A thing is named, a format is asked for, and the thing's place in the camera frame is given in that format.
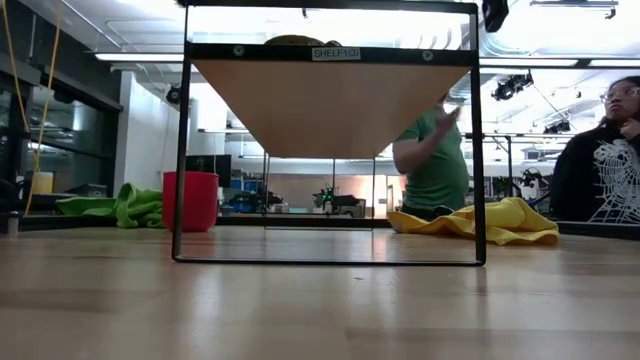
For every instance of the red plastic cup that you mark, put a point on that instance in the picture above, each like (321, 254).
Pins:
(192, 200)

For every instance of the white shelf label sticker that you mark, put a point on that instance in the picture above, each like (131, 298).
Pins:
(336, 53)

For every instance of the black metal shelf wooden board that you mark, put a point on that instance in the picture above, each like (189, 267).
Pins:
(280, 52)

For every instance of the silver round shelf screw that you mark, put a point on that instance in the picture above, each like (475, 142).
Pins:
(427, 55)
(238, 50)

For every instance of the background robot with green light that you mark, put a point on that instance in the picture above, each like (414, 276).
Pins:
(340, 202)

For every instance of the blue storage bins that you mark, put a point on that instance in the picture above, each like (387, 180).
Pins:
(246, 192)

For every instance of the black monitor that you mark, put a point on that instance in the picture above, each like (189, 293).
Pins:
(210, 162)

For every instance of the person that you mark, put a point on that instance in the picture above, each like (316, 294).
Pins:
(580, 185)
(435, 175)

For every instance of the green cloth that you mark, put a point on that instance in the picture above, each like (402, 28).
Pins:
(137, 207)

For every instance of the yellow cloth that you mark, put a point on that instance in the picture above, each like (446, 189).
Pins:
(505, 220)

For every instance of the long ceiling light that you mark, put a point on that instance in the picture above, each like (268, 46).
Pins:
(530, 62)
(140, 57)

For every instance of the yellow bucket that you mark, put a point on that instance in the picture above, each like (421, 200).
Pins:
(42, 183)

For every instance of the black table edge rail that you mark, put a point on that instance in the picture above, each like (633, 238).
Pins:
(300, 220)

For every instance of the round black ceiling camera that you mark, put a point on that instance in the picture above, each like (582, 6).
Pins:
(174, 94)

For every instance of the black overhead camera rig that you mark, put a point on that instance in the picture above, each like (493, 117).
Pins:
(510, 87)

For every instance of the small black overhead camera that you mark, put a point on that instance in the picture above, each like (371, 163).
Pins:
(557, 127)

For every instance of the grey metal post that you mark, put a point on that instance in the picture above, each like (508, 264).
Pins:
(12, 224)

